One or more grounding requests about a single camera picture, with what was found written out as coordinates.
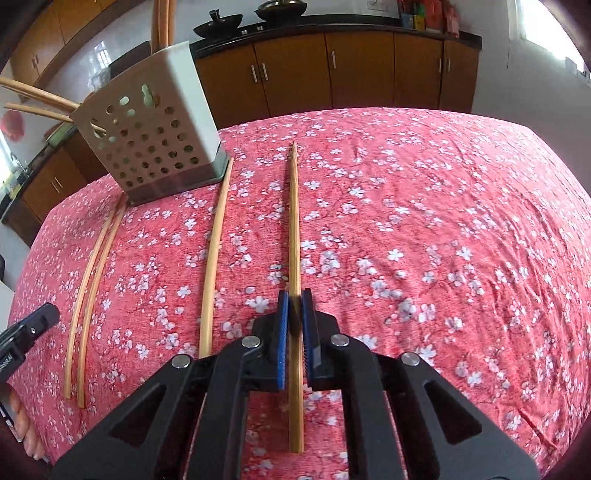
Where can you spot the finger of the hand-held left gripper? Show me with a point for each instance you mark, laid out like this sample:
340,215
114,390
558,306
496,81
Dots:
39,319

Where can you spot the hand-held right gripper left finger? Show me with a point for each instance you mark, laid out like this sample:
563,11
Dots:
282,341

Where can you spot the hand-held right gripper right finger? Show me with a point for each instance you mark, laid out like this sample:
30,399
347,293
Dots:
308,341

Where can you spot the wooden chopstick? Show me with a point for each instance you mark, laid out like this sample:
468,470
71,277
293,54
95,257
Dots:
294,207
214,258
37,92
160,23
171,21
74,332
37,112
87,332

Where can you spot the beige perforated utensil holder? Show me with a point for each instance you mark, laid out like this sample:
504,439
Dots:
152,138

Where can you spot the person's left hand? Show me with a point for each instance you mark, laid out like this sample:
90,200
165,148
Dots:
27,429

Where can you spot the red floral tablecloth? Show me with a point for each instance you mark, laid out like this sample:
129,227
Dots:
415,230

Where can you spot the green basin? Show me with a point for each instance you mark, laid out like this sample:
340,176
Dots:
61,134

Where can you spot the dark cutting board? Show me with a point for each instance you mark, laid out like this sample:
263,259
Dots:
131,57

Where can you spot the wooden base cabinets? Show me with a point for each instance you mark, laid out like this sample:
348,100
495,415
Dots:
369,69

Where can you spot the gas stove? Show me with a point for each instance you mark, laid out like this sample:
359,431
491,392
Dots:
258,27

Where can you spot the black kitchen countertop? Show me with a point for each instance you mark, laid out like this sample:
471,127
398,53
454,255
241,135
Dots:
369,28

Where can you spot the black wok with lid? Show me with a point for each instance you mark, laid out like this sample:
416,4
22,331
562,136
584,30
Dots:
280,9

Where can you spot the colourful seasoning boxes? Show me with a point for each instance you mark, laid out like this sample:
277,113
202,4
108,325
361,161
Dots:
412,18

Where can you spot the large red bottle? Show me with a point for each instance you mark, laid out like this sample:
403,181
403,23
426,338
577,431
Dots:
431,14

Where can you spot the red oil bottle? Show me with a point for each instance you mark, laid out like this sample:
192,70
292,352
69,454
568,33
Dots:
451,18

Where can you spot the wooden wall cabinets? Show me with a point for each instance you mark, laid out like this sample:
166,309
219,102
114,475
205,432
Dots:
46,32

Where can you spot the white wall socket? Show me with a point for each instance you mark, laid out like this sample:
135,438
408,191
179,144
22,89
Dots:
377,3

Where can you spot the window with white frame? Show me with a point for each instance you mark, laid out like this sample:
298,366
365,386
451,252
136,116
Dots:
554,32

